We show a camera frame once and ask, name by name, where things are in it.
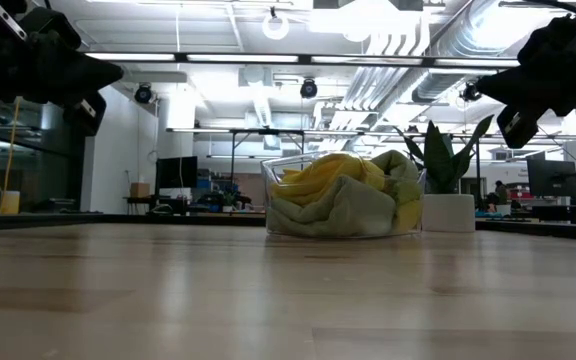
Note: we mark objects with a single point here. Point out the black aluminium frame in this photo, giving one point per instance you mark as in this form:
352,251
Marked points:
118,219

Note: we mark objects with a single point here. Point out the clear plastic bin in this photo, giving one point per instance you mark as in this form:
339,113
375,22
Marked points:
268,200

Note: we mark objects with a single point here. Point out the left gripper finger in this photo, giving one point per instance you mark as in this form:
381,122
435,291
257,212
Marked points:
88,65
83,90

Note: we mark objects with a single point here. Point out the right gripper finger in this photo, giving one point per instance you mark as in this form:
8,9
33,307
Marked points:
523,99
518,80

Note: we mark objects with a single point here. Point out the brown cardboard box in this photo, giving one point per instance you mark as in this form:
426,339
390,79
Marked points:
139,190

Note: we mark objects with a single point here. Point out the black ceiling spotlight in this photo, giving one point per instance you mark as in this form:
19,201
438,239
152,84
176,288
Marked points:
143,93
470,92
308,88

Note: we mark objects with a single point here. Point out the black metal rack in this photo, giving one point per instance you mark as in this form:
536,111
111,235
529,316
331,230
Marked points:
268,132

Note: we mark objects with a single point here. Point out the yellow microfiber towel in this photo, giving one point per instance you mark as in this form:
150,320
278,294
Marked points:
328,177

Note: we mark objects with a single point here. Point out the potted succulent white pot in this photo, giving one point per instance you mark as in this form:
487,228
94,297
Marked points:
448,210

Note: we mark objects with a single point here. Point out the long ceiling light strip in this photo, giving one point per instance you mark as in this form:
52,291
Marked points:
243,58
478,63
130,56
358,60

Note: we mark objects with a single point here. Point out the white cup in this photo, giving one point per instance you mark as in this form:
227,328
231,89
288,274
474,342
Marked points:
9,202

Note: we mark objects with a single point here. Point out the black computer monitor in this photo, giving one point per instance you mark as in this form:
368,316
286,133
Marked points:
550,177
177,172

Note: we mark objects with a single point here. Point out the person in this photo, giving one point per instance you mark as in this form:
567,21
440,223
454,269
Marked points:
501,192

